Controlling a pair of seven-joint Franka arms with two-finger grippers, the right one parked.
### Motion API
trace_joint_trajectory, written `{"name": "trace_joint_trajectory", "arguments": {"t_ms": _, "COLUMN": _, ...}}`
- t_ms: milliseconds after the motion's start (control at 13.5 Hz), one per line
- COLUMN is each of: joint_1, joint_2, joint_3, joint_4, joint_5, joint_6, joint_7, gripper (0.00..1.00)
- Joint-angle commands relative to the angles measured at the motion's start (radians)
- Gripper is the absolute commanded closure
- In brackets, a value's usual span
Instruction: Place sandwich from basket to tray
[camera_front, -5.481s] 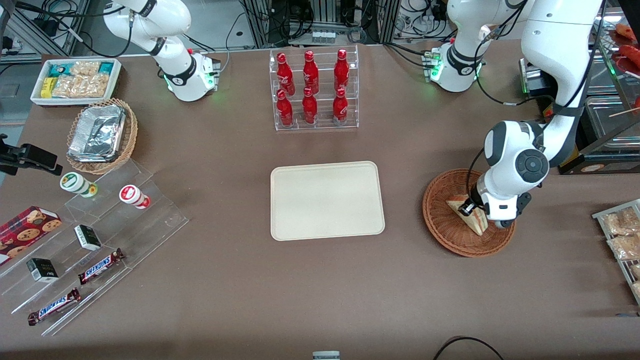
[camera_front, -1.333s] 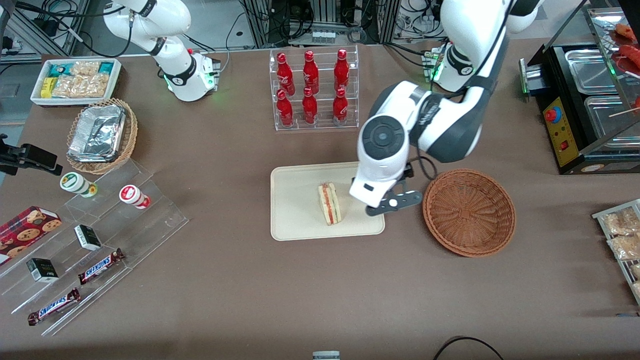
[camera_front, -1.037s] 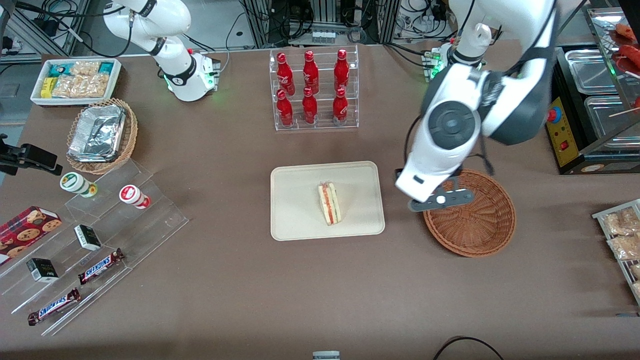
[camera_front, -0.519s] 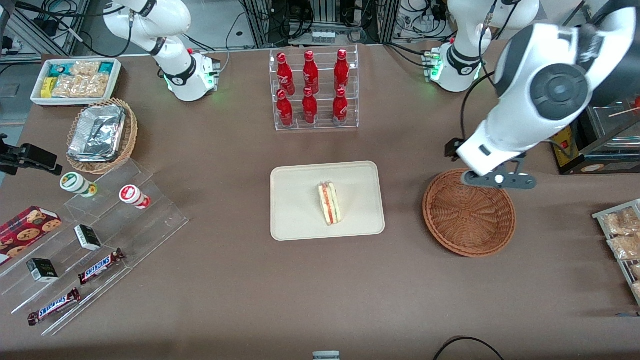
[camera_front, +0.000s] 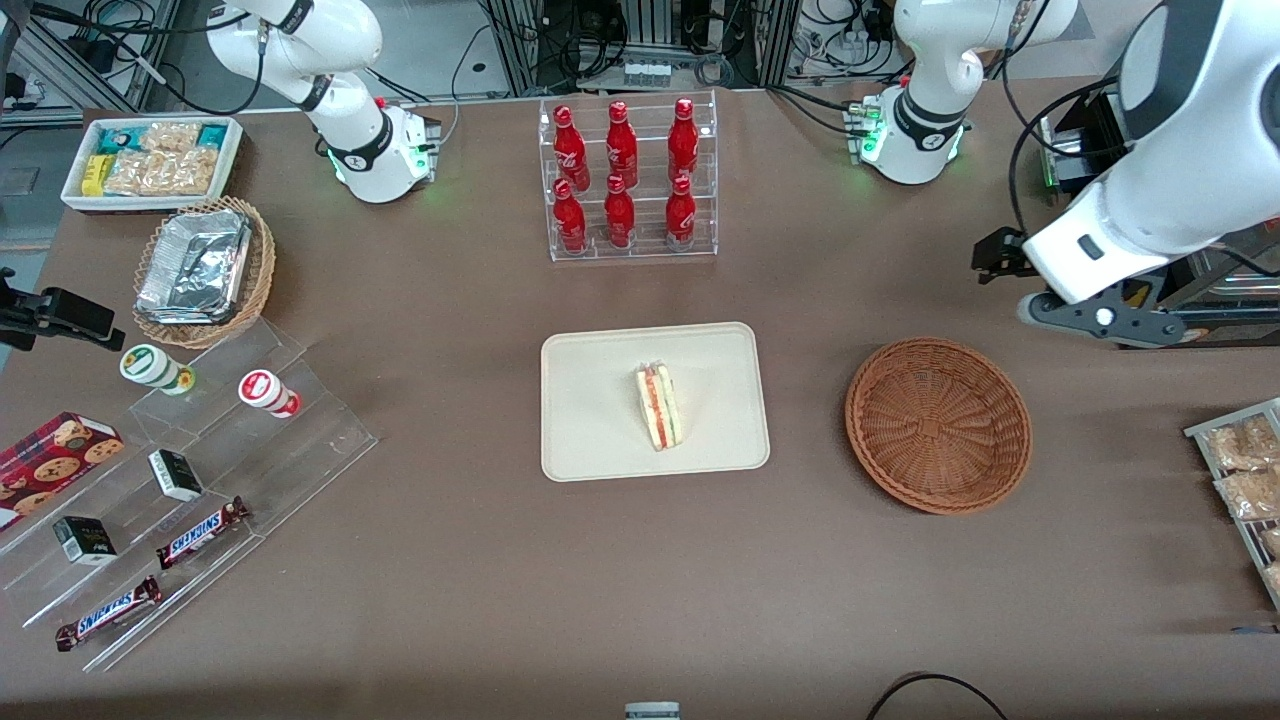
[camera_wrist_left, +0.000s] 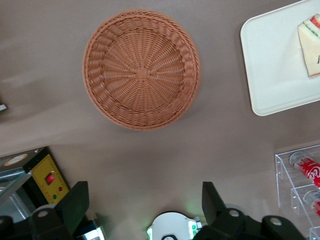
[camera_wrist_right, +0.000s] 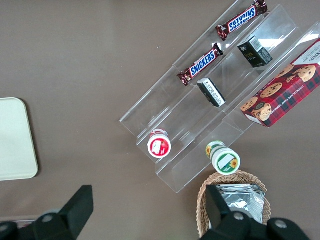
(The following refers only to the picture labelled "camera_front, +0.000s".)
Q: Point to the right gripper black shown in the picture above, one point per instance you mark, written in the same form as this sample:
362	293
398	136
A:
62	312

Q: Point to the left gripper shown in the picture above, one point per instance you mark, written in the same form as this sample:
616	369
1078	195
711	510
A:
1000	253

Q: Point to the triangular sandwich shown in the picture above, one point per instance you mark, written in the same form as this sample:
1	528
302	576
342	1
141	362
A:
660	410

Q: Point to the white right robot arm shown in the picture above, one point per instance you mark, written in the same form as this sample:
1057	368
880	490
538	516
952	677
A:
350	150

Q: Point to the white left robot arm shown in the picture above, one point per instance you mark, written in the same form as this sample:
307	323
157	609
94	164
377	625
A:
930	100

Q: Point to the light tan wicker basket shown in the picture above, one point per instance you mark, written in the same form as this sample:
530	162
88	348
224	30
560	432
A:
260	270

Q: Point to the round brown wicker basket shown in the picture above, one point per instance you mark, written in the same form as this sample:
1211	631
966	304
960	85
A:
935	430

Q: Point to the grey metal snack tray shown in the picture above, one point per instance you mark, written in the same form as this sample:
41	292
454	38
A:
1192	432

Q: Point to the beige plastic tray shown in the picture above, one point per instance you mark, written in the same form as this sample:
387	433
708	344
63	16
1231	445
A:
590	400

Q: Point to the green lid white cup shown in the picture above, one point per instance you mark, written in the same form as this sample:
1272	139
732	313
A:
148	364

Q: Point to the silver foil container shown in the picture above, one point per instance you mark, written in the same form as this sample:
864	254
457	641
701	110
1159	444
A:
195	265

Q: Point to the white rectangular snack bin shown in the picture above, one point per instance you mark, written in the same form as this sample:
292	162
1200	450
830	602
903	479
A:
150	204

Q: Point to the yellow snack packet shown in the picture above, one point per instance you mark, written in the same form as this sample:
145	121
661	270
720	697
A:
96	175

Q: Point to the red plaid cookie box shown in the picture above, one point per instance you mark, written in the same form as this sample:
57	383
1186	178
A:
50	465

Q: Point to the clear bag of crackers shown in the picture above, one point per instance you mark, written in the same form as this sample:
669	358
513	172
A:
160	173
170	137

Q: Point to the teal snack packet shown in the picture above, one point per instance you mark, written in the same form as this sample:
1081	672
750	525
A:
115	140
213	135

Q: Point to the small black carton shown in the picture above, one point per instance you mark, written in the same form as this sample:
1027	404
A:
175	475
85	540

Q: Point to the red lid white cup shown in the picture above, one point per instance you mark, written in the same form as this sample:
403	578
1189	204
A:
262	388

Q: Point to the brown snickers bar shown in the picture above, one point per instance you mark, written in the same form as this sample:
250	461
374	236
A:
200	533
108	614

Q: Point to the clear acrylic stepped stand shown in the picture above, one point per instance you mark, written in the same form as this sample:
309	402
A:
300	450

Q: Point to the black hot food display case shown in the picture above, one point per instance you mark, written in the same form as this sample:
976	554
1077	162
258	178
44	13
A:
1240	337

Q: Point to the red cola bottle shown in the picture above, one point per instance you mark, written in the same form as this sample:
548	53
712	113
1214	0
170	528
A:
621	150
680	215
568	150
619	215
683	145
570	225

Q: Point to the clear bag of fried snacks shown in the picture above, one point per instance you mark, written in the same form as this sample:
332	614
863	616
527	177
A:
1274	576
1250	495
1245	445
1272	542

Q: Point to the clear acrylic bottle rack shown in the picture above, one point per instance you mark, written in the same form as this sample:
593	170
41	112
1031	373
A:
652	205

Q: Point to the aluminium equipment rack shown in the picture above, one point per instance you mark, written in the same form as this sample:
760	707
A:
650	30

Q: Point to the small grey device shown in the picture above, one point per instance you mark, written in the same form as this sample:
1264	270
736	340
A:
652	711

